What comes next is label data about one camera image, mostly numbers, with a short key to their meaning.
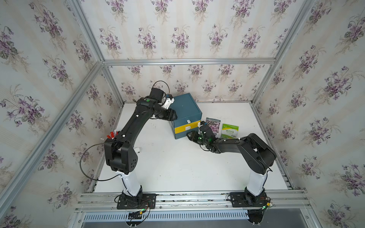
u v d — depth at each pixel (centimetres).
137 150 90
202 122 89
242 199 73
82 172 41
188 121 85
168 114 73
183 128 89
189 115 82
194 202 75
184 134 91
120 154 46
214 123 105
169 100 76
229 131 101
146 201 73
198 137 83
